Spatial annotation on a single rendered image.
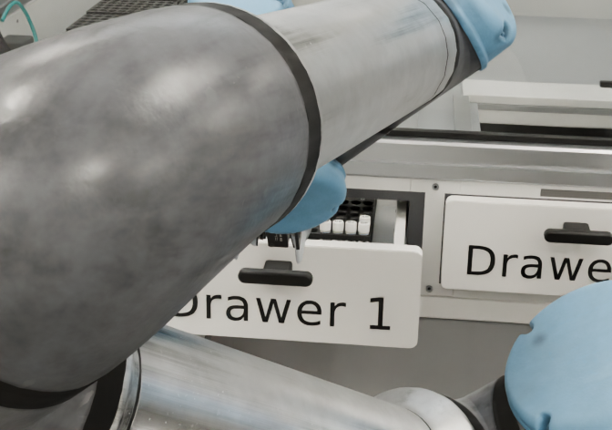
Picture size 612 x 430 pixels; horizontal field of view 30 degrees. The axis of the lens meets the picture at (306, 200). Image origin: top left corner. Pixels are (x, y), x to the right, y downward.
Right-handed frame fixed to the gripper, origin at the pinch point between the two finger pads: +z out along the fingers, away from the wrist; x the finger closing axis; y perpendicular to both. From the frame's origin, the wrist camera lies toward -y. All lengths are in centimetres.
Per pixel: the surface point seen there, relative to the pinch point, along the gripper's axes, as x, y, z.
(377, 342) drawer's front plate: 10.2, 4.3, 13.9
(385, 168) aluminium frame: 9.8, -16.8, 12.4
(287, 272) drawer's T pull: 1.0, 1.9, 4.7
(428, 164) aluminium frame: 14.6, -17.3, 11.9
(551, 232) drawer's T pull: 28.2, -10.0, 13.3
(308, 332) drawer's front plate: 2.9, 4.0, 13.4
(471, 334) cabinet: 20.9, -6.0, 30.7
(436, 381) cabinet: 17.2, -2.1, 36.1
